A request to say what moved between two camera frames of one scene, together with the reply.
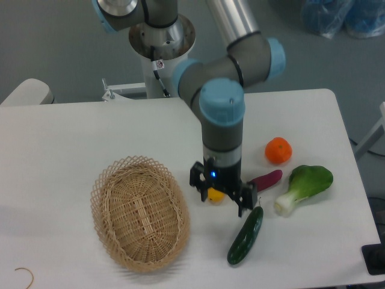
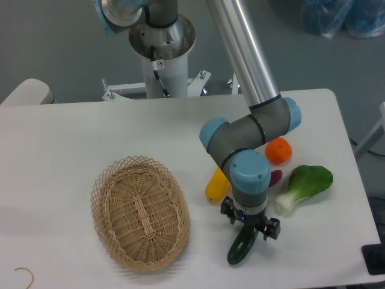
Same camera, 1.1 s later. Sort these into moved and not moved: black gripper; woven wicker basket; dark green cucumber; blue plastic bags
Moved: black gripper
Not moved: blue plastic bags; dark green cucumber; woven wicker basket
